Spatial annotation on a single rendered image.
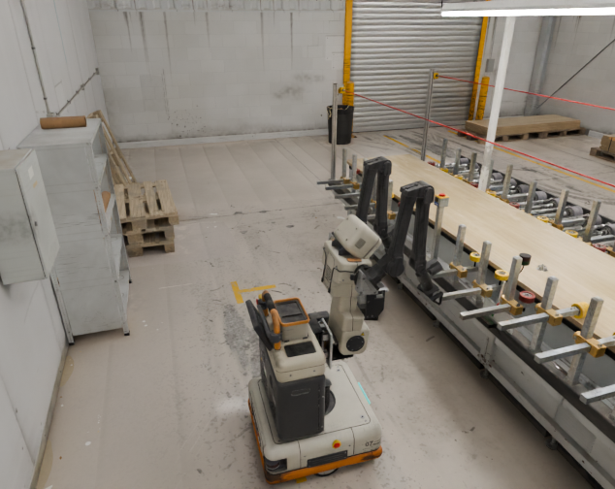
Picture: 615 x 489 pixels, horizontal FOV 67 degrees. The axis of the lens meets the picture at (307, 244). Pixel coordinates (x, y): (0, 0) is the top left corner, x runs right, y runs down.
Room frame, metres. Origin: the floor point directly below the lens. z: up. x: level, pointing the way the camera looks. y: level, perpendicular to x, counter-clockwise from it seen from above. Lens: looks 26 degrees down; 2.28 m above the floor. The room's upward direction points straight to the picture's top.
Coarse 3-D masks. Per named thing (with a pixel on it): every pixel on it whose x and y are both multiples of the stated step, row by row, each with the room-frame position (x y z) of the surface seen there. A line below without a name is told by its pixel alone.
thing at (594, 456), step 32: (448, 256) 3.12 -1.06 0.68; (416, 288) 3.51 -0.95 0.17; (448, 320) 3.03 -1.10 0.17; (480, 352) 2.62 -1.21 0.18; (608, 352) 1.82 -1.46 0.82; (512, 384) 2.32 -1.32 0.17; (608, 384) 1.77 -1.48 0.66; (544, 416) 2.05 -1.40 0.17; (576, 448) 1.82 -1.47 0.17; (608, 448) 1.70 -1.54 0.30; (608, 480) 1.62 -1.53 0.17
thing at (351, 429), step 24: (336, 384) 2.19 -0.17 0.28; (360, 384) 2.22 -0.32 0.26; (264, 408) 2.00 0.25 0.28; (336, 408) 2.00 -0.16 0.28; (360, 408) 2.00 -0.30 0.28; (264, 432) 1.84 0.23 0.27; (336, 432) 1.83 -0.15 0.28; (360, 432) 1.84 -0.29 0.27; (264, 456) 1.78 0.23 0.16; (288, 456) 1.71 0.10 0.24; (312, 456) 1.74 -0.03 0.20; (336, 456) 1.77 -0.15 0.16; (360, 456) 1.82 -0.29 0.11
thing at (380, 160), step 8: (368, 160) 2.40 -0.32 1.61; (376, 160) 2.39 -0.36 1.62; (384, 160) 2.36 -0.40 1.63; (368, 168) 2.34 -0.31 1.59; (376, 168) 2.34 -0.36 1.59; (368, 176) 2.34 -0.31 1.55; (368, 184) 2.35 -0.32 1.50; (360, 192) 2.38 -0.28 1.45; (368, 192) 2.35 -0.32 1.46; (360, 200) 2.35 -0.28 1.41; (368, 200) 2.35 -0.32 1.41; (360, 208) 2.34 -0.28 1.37; (368, 208) 2.35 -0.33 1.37; (360, 216) 2.33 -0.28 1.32
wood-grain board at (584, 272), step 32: (416, 160) 4.96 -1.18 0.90; (448, 192) 3.92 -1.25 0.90; (480, 192) 3.92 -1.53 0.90; (448, 224) 3.21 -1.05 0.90; (480, 224) 3.21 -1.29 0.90; (512, 224) 3.21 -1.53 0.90; (544, 224) 3.21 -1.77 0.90; (512, 256) 2.69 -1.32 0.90; (544, 256) 2.69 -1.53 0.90; (576, 256) 2.69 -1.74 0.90; (608, 256) 2.69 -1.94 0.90; (544, 288) 2.29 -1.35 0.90; (576, 288) 2.29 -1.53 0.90; (608, 288) 2.29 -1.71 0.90; (576, 320) 1.97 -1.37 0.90; (608, 320) 1.97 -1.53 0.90
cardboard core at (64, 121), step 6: (42, 120) 3.46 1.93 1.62; (48, 120) 3.47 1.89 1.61; (54, 120) 3.48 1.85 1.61; (60, 120) 3.49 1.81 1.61; (66, 120) 3.50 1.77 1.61; (72, 120) 3.51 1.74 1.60; (78, 120) 3.52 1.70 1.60; (84, 120) 3.54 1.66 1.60; (42, 126) 3.45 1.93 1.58; (48, 126) 3.46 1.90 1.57; (54, 126) 3.47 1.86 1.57; (60, 126) 3.49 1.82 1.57; (66, 126) 3.50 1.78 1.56; (72, 126) 3.52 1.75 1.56; (78, 126) 3.53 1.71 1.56; (84, 126) 3.55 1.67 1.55
